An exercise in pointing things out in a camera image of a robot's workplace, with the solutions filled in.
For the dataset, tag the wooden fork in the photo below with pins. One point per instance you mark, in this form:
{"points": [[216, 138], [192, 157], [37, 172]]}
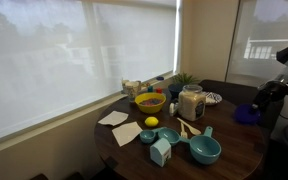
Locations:
{"points": [[183, 132]]}

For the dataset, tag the small white dispenser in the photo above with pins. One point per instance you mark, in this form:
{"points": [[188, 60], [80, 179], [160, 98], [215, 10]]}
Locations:
{"points": [[173, 109]]}

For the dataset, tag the small teal measuring cup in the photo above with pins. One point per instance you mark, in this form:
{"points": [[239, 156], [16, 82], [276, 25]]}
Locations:
{"points": [[147, 136]]}

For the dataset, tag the wooden spoon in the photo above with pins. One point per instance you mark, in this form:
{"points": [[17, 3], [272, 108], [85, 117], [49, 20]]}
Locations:
{"points": [[190, 127]]}

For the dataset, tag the red block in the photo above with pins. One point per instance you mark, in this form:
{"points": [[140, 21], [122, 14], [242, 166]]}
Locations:
{"points": [[159, 90]]}

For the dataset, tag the teal white toy carton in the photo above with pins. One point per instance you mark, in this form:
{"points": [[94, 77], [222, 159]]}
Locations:
{"points": [[160, 152]]}

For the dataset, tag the clear jar of rice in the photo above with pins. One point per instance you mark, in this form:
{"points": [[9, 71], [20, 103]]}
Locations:
{"points": [[191, 105]]}

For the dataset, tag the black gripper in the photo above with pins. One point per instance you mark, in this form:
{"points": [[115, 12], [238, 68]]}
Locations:
{"points": [[277, 92]]}

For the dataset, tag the white paper napkin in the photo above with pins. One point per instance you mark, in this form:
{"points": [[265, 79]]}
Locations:
{"points": [[126, 133], [114, 118]]}

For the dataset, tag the blue block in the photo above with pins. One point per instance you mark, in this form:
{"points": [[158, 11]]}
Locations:
{"points": [[150, 89]]}

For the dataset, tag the dark upholstered chair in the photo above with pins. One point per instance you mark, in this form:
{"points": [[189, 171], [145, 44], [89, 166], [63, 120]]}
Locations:
{"points": [[230, 90]]}

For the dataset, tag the small green plant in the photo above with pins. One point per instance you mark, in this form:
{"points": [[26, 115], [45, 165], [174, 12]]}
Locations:
{"points": [[184, 79]]}

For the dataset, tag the black white patterned plate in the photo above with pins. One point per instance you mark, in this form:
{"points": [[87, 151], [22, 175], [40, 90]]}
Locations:
{"points": [[214, 99]]}

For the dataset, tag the narrow white roller blind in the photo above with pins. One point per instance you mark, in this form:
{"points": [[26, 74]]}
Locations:
{"points": [[264, 23]]}

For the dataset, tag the yellow lemon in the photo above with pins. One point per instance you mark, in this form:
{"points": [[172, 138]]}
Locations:
{"points": [[151, 121]]}

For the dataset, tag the blue round lid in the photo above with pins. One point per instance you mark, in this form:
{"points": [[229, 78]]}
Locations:
{"points": [[245, 115]]}

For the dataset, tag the medium teal measuring cup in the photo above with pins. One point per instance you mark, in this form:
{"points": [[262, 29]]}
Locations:
{"points": [[169, 135]]}

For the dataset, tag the large teal measuring cup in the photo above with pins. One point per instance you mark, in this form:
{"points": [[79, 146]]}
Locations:
{"points": [[204, 150]]}

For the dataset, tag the yellow bowl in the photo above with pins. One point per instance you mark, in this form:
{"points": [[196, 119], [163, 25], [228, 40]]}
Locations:
{"points": [[150, 107]]}

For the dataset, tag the wide white roller blind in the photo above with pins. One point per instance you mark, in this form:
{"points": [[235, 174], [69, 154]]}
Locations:
{"points": [[50, 66]]}

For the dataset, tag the dark blue bowl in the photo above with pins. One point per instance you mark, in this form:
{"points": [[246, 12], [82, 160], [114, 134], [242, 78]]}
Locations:
{"points": [[174, 90]]}

